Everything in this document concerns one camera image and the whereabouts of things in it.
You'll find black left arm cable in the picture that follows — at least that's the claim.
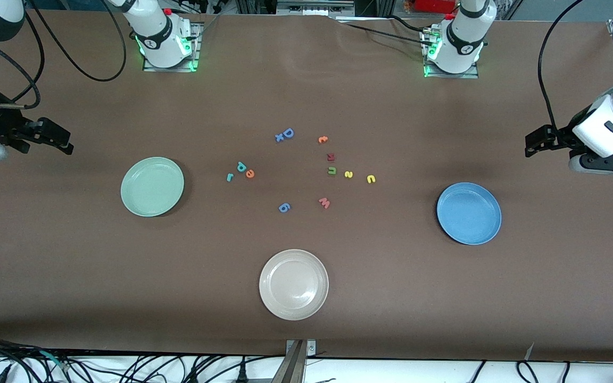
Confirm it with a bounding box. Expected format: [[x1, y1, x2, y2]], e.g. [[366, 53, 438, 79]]
[[538, 0, 586, 131]]

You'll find red box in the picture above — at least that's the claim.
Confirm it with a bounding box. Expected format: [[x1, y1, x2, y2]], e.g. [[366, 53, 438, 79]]
[[415, 0, 457, 14]]

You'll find metal table edge bracket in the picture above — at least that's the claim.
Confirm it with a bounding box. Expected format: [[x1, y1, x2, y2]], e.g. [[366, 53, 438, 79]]
[[272, 339, 318, 383]]

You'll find beige plate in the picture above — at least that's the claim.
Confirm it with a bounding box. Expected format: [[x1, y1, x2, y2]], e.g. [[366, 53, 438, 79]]
[[259, 249, 330, 321]]

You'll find light green plate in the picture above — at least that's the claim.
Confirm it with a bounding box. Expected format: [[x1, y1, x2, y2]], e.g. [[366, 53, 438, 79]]
[[120, 156, 185, 218]]

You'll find black base power cable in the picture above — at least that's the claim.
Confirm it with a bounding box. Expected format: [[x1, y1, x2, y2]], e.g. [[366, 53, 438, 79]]
[[338, 21, 430, 44]]

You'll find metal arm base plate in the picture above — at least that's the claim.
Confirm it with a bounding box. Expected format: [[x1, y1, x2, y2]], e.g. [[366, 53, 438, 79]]
[[423, 29, 481, 80], [143, 22, 201, 73]]

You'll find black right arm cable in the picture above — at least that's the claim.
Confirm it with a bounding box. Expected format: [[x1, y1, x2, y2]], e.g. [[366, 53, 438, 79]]
[[0, 0, 128, 110]]

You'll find teal floor cable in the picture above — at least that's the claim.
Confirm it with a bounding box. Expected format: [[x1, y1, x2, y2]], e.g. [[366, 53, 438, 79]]
[[38, 350, 70, 371]]

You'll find black floor cable loop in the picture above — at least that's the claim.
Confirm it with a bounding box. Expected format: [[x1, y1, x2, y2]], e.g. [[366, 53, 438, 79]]
[[517, 361, 540, 383]]

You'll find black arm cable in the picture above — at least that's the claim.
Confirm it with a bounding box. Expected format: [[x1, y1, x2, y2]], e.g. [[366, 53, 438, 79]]
[[538, 0, 586, 131], [0, 0, 128, 110]]

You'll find blue plate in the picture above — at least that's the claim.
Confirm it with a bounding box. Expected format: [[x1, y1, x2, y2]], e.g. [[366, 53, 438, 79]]
[[436, 182, 502, 246]]

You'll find brown table cover sheet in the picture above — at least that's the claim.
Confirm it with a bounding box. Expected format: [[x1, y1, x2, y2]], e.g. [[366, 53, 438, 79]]
[[0, 8, 613, 363]]

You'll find aluminium frame rail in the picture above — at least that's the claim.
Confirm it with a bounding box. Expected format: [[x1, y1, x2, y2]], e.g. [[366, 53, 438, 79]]
[[277, 0, 355, 16]]

